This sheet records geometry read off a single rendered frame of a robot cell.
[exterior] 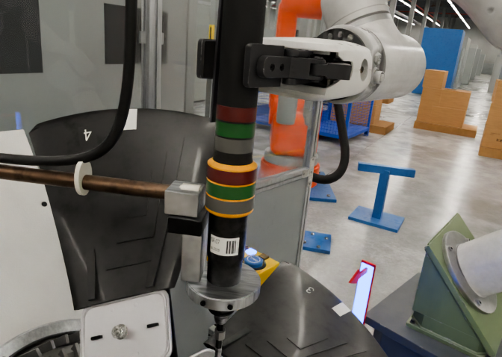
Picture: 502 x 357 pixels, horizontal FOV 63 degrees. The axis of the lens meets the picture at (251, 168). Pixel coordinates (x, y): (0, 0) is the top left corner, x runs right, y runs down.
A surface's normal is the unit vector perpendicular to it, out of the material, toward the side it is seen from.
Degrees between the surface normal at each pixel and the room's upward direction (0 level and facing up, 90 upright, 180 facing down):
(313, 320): 15
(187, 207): 90
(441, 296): 90
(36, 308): 50
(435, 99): 90
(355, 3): 79
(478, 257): 66
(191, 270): 90
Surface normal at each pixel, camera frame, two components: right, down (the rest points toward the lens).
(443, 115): -0.46, 0.23
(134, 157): 0.05, -0.51
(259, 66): -0.66, 0.17
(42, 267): 0.62, -0.41
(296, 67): 0.06, 0.30
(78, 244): -0.18, -0.36
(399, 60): 0.74, 0.02
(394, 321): 0.08, -0.95
